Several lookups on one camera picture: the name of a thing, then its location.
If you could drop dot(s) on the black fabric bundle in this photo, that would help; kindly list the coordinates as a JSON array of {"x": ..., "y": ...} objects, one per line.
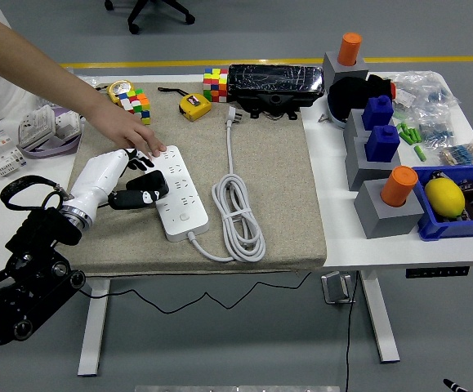
[{"x": 348, "y": 96}]

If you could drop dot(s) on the black table control panel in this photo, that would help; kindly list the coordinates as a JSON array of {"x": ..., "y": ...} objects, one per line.
[{"x": 436, "y": 272}]

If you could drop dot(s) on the white table leg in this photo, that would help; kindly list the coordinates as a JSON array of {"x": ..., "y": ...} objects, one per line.
[
  {"x": 93, "y": 326},
  {"x": 381, "y": 322}
]

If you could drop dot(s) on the red knob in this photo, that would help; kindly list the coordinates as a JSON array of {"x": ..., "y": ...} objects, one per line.
[{"x": 393, "y": 90}]

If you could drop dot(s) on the large white wall socket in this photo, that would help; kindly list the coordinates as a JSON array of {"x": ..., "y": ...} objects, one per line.
[{"x": 36, "y": 126}]

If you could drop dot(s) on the large grey block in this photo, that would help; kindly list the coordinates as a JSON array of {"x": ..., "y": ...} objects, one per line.
[{"x": 383, "y": 220}]

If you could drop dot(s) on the white-faced multicolour puzzle cube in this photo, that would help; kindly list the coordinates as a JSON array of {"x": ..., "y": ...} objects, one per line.
[{"x": 138, "y": 106}]

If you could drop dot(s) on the white circuit breaker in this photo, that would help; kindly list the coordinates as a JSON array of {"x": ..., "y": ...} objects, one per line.
[{"x": 1, "y": 153}]

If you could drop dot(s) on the black film-wrapped device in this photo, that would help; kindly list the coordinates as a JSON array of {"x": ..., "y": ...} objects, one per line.
[{"x": 273, "y": 81}]

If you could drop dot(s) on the green peg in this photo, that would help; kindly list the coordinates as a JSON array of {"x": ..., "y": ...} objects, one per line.
[
  {"x": 411, "y": 136},
  {"x": 420, "y": 154},
  {"x": 402, "y": 126},
  {"x": 418, "y": 136},
  {"x": 404, "y": 136}
]

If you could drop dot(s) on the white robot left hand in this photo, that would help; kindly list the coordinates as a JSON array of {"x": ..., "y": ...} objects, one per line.
[{"x": 95, "y": 175}]

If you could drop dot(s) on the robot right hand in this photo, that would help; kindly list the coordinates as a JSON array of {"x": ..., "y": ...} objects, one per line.
[{"x": 454, "y": 387}]

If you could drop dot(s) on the empty clear plastic bag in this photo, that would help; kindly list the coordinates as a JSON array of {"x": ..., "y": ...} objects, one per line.
[{"x": 89, "y": 81}]

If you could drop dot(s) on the small bag of blue resistors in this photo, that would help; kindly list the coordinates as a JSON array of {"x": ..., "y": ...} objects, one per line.
[{"x": 436, "y": 132}]

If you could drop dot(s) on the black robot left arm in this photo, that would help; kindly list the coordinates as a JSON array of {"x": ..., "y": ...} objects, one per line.
[{"x": 36, "y": 237}]

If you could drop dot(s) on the slim orange cylinder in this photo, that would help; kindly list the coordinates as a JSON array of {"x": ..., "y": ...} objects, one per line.
[{"x": 350, "y": 49}]

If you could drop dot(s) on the round yellow tape measure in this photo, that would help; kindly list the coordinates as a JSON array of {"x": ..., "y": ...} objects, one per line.
[{"x": 120, "y": 87}]

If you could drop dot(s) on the small black clip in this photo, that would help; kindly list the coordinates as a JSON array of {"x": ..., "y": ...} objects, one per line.
[{"x": 438, "y": 176}]

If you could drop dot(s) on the yellow lemon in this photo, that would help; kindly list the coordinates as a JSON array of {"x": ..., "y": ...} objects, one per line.
[{"x": 444, "y": 198}]

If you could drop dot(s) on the small grey block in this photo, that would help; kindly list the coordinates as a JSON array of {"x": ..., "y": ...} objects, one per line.
[{"x": 334, "y": 69}]

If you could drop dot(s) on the yellow-red multicolour puzzle cube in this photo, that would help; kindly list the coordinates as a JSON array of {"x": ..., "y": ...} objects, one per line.
[{"x": 215, "y": 85}]

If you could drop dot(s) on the silver metal hook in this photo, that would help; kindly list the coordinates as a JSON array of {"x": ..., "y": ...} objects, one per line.
[{"x": 336, "y": 290}]

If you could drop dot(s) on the person's left forearm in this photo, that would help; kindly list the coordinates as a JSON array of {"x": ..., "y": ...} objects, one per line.
[{"x": 28, "y": 67}]

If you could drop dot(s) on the white round base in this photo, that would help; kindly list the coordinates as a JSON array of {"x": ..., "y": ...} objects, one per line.
[{"x": 338, "y": 121}]

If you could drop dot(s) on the thick orange cylinder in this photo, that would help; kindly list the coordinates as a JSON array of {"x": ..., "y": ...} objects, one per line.
[{"x": 399, "y": 185}]

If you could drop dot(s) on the blue plastic bin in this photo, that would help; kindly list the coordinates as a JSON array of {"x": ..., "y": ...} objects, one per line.
[{"x": 456, "y": 228}]

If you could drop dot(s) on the square yellow tape measure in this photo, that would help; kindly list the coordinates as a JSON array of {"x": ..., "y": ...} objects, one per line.
[{"x": 195, "y": 108}]

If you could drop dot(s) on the blue block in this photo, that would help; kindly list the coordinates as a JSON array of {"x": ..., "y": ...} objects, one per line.
[
  {"x": 378, "y": 114},
  {"x": 382, "y": 145}
]

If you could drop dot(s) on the person's left hand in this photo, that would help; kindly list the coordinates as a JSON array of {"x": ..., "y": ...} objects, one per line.
[{"x": 119, "y": 126}]

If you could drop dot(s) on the white power strip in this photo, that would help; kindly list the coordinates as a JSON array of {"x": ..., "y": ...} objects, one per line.
[{"x": 183, "y": 192}]

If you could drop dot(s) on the bag of tan resistors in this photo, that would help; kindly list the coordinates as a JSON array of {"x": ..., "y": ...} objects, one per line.
[{"x": 462, "y": 155}]

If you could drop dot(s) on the black office chair base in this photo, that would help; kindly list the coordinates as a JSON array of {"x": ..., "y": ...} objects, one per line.
[{"x": 154, "y": 8}]

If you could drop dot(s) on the small white wall socket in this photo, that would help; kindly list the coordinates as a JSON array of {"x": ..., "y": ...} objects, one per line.
[{"x": 68, "y": 124}]

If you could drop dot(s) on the black plug adapter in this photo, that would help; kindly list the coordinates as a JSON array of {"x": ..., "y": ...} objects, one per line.
[{"x": 150, "y": 181}]

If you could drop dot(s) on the grey-brown mat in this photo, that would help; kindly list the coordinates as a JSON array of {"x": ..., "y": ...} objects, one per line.
[{"x": 269, "y": 183}]

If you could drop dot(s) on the large bag of blue resistors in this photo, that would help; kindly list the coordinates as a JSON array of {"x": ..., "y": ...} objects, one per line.
[{"x": 432, "y": 94}]

